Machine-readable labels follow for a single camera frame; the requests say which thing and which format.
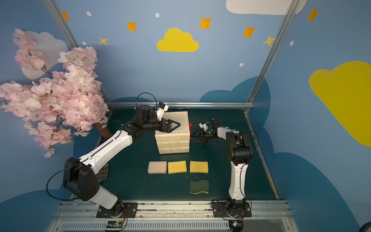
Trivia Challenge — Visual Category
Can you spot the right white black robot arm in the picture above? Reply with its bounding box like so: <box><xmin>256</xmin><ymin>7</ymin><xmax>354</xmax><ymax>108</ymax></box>
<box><xmin>192</xmin><ymin>119</ymin><xmax>254</xmax><ymax>212</ymax></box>

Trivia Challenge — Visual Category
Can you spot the green scouring sponge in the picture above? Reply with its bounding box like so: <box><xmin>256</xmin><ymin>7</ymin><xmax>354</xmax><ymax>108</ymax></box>
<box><xmin>189</xmin><ymin>180</ymin><xmax>209</xmax><ymax>194</ymax></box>

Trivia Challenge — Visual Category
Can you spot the cream drawer cabinet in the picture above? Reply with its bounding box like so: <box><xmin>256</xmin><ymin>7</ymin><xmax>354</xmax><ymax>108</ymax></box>
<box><xmin>155</xmin><ymin>111</ymin><xmax>190</xmax><ymax>154</ymax></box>

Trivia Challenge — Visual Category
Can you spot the aluminium front rail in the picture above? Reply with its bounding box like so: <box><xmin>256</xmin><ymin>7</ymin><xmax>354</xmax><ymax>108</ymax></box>
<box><xmin>48</xmin><ymin>201</ymin><xmax>299</xmax><ymax>232</ymax></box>

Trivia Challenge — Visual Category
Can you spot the pink white sponge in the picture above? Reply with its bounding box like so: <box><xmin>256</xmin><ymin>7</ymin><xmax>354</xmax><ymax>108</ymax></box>
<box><xmin>147</xmin><ymin>161</ymin><xmax>167</xmax><ymax>174</ymax></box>

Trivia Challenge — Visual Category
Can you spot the brown slotted spatula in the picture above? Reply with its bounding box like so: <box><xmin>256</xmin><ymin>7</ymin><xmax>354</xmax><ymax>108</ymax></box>
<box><xmin>96</xmin><ymin>163</ymin><xmax>109</xmax><ymax>182</ymax></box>

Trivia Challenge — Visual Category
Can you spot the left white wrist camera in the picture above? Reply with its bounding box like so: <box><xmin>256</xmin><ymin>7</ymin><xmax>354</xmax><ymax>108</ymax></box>
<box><xmin>156</xmin><ymin>102</ymin><xmax>169</xmax><ymax>121</ymax></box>

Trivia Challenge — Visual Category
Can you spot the yellow sponge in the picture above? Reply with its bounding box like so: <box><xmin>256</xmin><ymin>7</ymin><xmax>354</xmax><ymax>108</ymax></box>
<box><xmin>189</xmin><ymin>161</ymin><xmax>209</xmax><ymax>174</ymax></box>
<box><xmin>168</xmin><ymin>160</ymin><xmax>187</xmax><ymax>174</ymax></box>

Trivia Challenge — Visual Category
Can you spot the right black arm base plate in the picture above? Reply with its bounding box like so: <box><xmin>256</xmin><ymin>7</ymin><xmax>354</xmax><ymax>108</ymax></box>
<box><xmin>211</xmin><ymin>201</ymin><xmax>252</xmax><ymax>219</ymax></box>

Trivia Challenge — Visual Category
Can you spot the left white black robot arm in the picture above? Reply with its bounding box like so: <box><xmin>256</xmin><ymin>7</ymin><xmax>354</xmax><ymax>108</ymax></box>
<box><xmin>62</xmin><ymin>102</ymin><xmax>181</xmax><ymax>217</ymax></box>

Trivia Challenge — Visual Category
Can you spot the pink cherry blossom tree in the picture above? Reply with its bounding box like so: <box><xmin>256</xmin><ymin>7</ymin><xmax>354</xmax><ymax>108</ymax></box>
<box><xmin>1</xmin><ymin>47</ymin><xmax>108</xmax><ymax>158</ymax></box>

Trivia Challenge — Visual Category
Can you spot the right small circuit board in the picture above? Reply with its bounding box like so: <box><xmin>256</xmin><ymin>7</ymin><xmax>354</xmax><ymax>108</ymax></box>
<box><xmin>228</xmin><ymin>220</ymin><xmax>244</xmax><ymax>232</ymax></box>

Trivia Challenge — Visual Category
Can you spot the left green circuit board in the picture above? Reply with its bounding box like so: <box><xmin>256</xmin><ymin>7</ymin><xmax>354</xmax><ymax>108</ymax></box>
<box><xmin>105</xmin><ymin>221</ymin><xmax>125</xmax><ymax>232</ymax></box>

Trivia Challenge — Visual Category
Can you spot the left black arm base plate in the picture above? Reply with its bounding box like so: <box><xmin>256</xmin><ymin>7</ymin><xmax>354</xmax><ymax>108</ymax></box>
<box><xmin>96</xmin><ymin>202</ymin><xmax>138</xmax><ymax>218</ymax></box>

